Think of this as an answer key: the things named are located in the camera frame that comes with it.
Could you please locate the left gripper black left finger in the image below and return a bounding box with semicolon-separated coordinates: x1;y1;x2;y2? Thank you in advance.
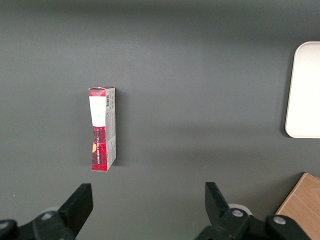
0;183;94;240

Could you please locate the beige plastic tray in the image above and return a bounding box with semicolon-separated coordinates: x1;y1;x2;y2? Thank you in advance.
284;41;320;139

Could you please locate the red plaid carton box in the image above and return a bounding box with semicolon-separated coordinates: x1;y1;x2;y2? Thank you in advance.
87;86;117;173

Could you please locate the wooden drawer cabinet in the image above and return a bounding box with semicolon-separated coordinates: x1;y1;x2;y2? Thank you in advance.
274;171;320;240

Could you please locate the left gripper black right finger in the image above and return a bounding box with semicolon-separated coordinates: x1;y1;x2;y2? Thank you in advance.
193;181;313;240

